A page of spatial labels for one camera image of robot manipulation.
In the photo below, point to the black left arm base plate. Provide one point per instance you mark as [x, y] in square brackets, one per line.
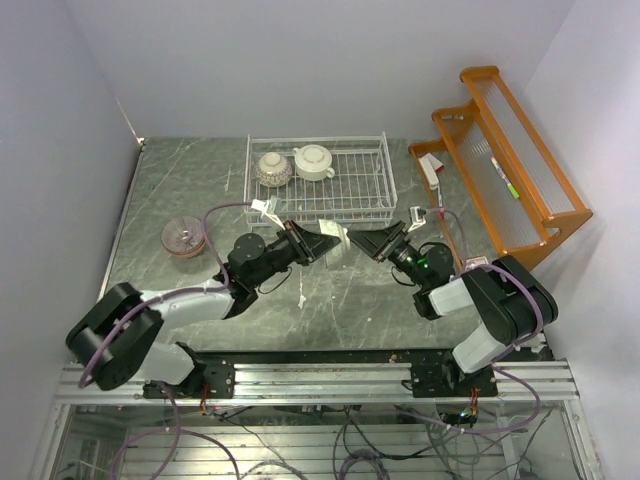
[214, 379]

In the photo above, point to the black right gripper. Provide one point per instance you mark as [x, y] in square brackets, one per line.
[380, 243]

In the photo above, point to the white bowl red pattern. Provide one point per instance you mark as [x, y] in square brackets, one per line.
[188, 252]

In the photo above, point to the white wire dish rack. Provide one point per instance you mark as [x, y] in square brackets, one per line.
[362, 190]

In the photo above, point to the cream two-handled soup bowl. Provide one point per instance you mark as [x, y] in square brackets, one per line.
[313, 162]

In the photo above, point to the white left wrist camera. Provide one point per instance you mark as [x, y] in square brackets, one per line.
[267, 210]

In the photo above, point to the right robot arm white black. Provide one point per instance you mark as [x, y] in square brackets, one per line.
[512, 305]

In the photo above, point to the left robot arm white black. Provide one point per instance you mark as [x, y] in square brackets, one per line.
[117, 339]

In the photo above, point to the pale green bowl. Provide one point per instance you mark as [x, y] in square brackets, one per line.
[332, 228]

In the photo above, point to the marker pen on shelf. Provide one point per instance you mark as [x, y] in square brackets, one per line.
[514, 193]

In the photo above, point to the brown patterned bowl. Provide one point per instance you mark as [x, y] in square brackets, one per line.
[273, 170]

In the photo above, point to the white red eraser block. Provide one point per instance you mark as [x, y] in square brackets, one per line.
[431, 166]

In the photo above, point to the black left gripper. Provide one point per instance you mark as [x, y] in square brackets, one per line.
[306, 245]

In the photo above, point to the orange wooden shelf rack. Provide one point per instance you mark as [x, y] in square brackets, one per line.
[493, 124]

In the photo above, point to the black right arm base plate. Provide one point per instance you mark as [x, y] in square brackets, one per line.
[445, 379]

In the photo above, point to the aluminium mounting rail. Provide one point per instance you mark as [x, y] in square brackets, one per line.
[300, 384]

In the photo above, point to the grey striped bowl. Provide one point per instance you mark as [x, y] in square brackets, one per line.
[182, 232]

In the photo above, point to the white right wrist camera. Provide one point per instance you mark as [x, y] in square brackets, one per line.
[417, 218]

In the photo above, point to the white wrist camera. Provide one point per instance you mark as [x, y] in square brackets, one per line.
[417, 218]
[267, 210]

